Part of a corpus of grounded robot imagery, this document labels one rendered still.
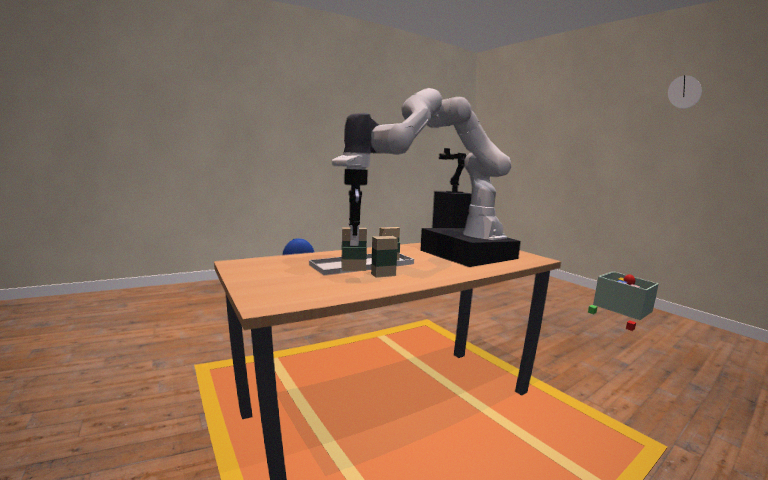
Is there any brown block with dark green band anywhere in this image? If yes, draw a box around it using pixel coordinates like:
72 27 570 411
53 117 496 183
379 227 400 261
371 236 398 278
342 228 367 271

